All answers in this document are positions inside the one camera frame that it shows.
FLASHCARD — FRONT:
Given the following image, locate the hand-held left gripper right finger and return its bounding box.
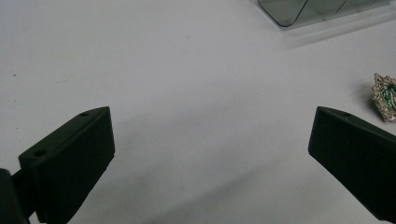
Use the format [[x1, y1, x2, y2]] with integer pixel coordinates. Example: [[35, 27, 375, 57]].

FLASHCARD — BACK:
[[307, 105, 396, 224]]

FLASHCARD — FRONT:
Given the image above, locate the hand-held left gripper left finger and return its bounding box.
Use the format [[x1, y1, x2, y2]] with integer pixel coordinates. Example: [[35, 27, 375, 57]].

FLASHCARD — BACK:
[[11, 105, 116, 224]]

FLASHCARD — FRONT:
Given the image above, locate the crumpled green silver foil wrapper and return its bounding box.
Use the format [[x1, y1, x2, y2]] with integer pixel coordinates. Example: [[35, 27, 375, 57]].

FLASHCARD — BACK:
[[371, 73, 396, 123]]

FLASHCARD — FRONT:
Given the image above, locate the clear smoky plastic container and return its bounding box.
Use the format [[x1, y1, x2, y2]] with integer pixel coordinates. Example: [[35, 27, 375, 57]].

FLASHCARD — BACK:
[[257, 0, 396, 28]]

